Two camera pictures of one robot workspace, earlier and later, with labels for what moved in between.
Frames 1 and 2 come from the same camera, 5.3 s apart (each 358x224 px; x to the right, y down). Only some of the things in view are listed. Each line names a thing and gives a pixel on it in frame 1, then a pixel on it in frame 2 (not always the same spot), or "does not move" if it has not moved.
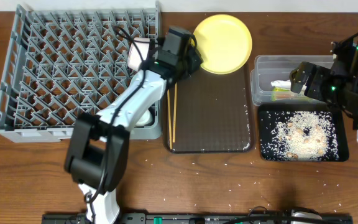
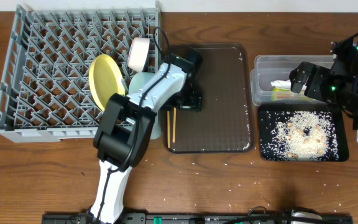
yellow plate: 224,43 → 107,78
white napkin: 285,84 does not move
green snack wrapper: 280,94 does not move
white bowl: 134,58 does not move
